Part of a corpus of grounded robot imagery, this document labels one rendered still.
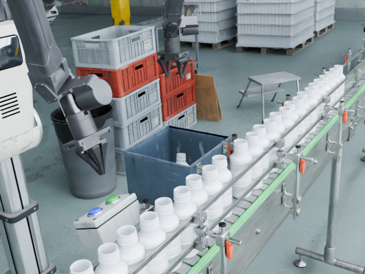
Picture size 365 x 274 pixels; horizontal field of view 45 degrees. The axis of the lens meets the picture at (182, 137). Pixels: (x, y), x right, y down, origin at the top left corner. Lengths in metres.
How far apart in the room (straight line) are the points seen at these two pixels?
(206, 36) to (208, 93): 3.84
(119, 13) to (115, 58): 7.83
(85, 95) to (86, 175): 2.33
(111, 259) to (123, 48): 2.70
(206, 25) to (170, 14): 6.77
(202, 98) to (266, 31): 3.26
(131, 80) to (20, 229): 2.22
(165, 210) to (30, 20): 0.45
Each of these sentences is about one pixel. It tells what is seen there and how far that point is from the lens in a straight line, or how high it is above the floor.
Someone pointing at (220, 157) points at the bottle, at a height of 1.16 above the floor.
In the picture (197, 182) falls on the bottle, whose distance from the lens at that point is 1.01.
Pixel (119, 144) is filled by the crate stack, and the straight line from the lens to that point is 3.56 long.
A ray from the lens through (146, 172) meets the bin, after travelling 1.70.
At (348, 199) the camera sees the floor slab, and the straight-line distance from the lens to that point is 3.31.
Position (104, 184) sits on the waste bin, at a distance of 3.35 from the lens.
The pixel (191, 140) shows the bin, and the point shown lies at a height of 0.90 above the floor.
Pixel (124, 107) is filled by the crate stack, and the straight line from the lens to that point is 3.43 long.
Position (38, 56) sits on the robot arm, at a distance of 0.95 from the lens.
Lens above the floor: 1.64
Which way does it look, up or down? 22 degrees down
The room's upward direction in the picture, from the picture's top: 4 degrees counter-clockwise
